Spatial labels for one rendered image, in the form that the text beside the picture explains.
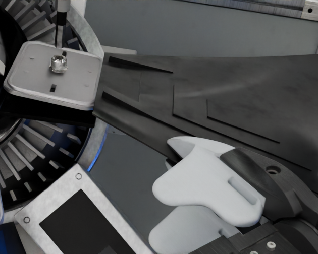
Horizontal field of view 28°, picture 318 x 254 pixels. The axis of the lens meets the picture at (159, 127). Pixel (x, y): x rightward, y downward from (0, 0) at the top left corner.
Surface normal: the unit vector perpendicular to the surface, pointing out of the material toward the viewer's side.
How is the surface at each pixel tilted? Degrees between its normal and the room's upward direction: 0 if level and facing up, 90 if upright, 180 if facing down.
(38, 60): 8
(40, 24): 46
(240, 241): 6
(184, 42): 90
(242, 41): 90
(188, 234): 10
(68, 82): 8
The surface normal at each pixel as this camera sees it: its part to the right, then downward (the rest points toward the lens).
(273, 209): -0.81, 0.32
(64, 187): 0.07, -0.08
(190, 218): 0.01, -0.76
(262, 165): -0.11, -0.90
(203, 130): 0.29, -0.73
